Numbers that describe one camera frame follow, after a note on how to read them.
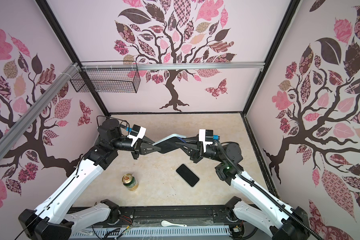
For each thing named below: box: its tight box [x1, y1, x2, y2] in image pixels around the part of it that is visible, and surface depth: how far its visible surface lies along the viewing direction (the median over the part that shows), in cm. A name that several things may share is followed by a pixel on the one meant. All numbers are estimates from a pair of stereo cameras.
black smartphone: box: [154, 136, 180, 154], surface depth 53 cm
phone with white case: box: [175, 163, 200, 188], surface depth 89 cm
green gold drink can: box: [122, 173, 139, 192], surface depth 77 cm
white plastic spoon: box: [161, 220, 188, 227], surface depth 72 cm
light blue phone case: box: [152, 133, 187, 146], surface depth 52 cm
